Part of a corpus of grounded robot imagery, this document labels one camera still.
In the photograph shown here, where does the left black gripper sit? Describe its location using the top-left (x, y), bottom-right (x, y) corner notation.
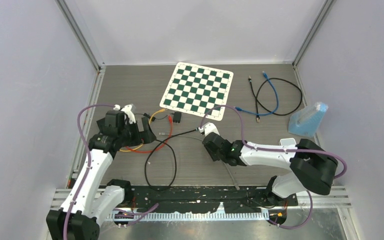
top-left (118, 117), bottom-right (156, 147)

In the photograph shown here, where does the long black ethernet cable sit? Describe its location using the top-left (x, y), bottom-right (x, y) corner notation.
top-left (144, 128), bottom-right (202, 192)

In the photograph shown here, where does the yellow ethernet cable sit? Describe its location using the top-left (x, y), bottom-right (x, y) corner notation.
top-left (119, 108), bottom-right (166, 153)

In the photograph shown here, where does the red ethernet cable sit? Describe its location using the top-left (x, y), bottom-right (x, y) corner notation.
top-left (125, 114), bottom-right (174, 155)

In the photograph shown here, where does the blue ethernet cable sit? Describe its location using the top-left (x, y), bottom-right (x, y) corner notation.
top-left (233, 70), bottom-right (280, 117)

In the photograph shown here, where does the white router box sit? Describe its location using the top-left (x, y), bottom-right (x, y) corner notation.
top-left (279, 137), bottom-right (297, 146)

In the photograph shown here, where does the black network switch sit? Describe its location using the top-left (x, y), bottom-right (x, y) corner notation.
top-left (139, 117), bottom-right (157, 144)

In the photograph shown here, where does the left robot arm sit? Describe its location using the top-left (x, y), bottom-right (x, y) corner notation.
top-left (46, 105), bottom-right (156, 240)

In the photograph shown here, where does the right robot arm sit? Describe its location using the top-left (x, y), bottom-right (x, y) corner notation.
top-left (202, 132), bottom-right (338, 205)

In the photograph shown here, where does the green white chessboard mat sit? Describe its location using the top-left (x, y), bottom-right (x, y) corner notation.
top-left (159, 62), bottom-right (234, 121)

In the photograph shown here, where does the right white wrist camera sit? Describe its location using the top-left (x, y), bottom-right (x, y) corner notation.
top-left (197, 122), bottom-right (220, 136)

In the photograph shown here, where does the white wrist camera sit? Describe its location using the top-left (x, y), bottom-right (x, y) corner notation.
top-left (113, 103), bottom-right (137, 124)
top-left (197, 122), bottom-right (220, 136)

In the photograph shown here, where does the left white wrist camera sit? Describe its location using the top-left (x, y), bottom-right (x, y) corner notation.
top-left (113, 103), bottom-right (137, 124)

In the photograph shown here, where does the short black ethernet cable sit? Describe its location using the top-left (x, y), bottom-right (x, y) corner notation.
top-left (248, 75), bottom-right (261, 123)

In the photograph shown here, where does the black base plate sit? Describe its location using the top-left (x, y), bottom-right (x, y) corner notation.
top-left (123, 185), bottom-right (298, 214)

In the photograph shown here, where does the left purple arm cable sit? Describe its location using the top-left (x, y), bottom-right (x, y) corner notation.
top-left (62, 104), bottom-right (160, 240)

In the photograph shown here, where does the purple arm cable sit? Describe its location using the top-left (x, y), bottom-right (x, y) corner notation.
top-left (199, 105), bottom-right (348, 230)
top-left (62, 104), bottom-right (160, 240)

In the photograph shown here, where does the black looped ethernet cable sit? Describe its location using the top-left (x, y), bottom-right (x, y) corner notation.
top-left (254, 77), bottom-right (304, 117)

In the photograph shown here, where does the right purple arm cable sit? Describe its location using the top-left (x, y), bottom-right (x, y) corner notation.
top-left (199, 105), bottom-right (348, 230)

